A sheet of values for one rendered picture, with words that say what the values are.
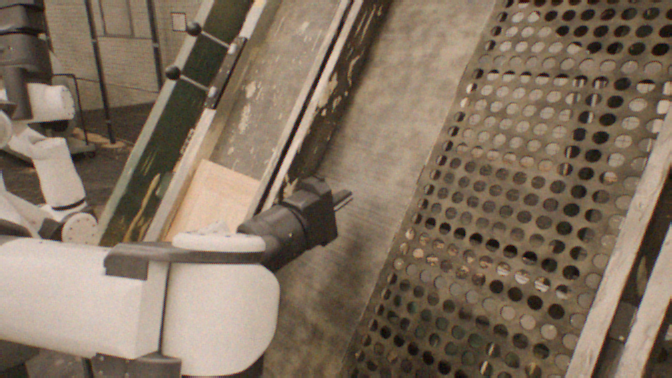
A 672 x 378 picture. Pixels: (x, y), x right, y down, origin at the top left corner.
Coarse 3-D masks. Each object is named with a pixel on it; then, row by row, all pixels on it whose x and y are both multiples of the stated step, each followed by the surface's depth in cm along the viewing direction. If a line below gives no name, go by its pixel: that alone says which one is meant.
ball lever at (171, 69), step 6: (168, 66) 111; (174, 66) 111; (168, 72) 110; (174, 72) 110; (180, 72) 112; (168, 78) 111; (174, 78) 111; (180, 78) 112; (186, 78) 113; (198, 84) 114; (204, 90) 114; (210, 90) 114; (216, 90) 114; (210, 96) 115
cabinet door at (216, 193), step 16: (208, 176) 110; (224, 176) 106; (240, 176) 103; (192, 192) 112; (208, 192) 109; (224, 192) 104; (240, 192) 101; (192, 208) 110; (208, 208) 107; (224, 208) 103; (240, 208) 99; (176, 224) 112; (192, 224) 108
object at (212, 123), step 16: (256, 0) 119; (272, 0) 118; (256, 16) 117; (272, 16) 119; (240, 32) 119; (256, 32) 117; (256, 48) 118; (240, 64) 116; (240, 80) 117; (224, 96) 115; (208, 112) 116; (224, 112) 116; (208, 128) 114; (192, 144) 115; (208, 144) 115; (192, 160) 113; (208, 160) 116; (176, 176) 115; (192, 176) 114; (176, 192) 113; (160, 208) 115; (176, 208) 113; (160, 224) 112; (144, 240) 114; (160, 240) 112
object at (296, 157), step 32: (352, 0) 92; (384, 0) 93; (352, 32) 89; (320, 64) 90; (352, 64) 91; (320, 96) 87; (288, 128) 90; (320, 128) 89; (288, 160) 87; (256, 192) 89; (288, 192) 87
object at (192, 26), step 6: (186, 24) 112; (192, 24) 111; (198, 24) 112; (186, 30) 112; (192, 30) 111; (198, 30) 112; (192, 36) 113; (204, 36) 114; (210, 36) 114; (216, 42) 115; (222, 42) 115; (228, 48) 115; (234, 48) 115
